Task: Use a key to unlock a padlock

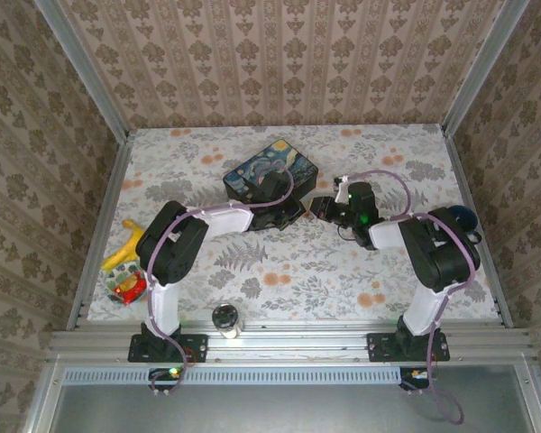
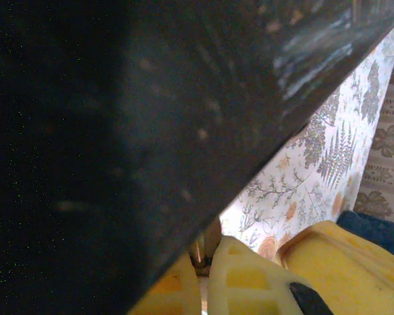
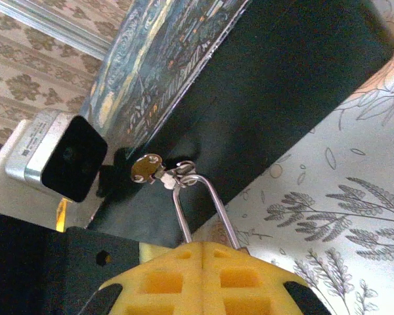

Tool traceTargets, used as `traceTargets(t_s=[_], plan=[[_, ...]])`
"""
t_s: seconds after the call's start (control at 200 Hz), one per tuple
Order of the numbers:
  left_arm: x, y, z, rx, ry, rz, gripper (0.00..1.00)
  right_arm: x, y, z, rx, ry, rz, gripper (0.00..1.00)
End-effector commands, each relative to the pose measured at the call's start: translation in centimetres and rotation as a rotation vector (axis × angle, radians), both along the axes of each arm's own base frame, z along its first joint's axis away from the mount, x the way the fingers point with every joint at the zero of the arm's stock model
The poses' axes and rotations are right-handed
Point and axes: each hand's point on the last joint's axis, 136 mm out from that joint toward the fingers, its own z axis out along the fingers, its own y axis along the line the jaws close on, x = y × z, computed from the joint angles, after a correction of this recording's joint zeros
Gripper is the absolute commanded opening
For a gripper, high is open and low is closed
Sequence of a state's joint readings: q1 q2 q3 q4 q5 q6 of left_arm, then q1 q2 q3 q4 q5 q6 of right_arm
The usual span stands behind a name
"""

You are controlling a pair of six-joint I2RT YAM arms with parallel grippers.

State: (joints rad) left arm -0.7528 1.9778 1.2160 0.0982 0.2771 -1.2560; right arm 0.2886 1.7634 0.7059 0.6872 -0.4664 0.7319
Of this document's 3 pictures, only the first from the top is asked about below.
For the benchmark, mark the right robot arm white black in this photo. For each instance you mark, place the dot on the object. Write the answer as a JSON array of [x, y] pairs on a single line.
[[437, 252]]

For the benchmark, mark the aluminium front frame rail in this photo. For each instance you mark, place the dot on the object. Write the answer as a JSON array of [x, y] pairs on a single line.
[[297, 343]]

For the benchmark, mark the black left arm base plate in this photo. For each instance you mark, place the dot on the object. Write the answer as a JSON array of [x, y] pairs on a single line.
[[194, 347]]

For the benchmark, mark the dark blue mug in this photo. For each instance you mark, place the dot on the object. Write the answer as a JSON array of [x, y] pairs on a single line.
[[464, 214]]

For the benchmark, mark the aluminium frame post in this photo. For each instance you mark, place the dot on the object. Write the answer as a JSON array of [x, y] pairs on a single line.
[[482, 67], [85, 72]]

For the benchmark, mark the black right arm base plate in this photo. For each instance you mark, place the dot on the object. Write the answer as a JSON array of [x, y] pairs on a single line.
[[383, 347]]

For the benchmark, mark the yellow toy banana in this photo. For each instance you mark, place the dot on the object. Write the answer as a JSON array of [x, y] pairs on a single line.
[[124, 255]]

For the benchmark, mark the red snack packet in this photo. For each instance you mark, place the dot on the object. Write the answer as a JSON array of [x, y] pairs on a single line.
[[133, 293]]

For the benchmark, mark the grey metal panel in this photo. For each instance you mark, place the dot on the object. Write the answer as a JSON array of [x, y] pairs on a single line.
[[275, 410]]

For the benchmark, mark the floral patterned bowl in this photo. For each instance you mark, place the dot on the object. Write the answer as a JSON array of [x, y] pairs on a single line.
[[117, 275]]

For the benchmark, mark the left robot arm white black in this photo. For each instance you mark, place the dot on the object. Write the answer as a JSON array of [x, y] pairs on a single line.
[[171, 243]]

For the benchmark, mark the starry night print black box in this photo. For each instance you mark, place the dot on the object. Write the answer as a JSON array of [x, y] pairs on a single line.
[[293, 158]]

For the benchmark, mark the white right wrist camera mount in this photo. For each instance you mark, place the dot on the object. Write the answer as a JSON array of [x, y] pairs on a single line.
[[341, 189]]

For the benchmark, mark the aluminium table side rail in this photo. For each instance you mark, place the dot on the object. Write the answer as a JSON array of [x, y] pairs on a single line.
[[466, 180], [101, 234]]

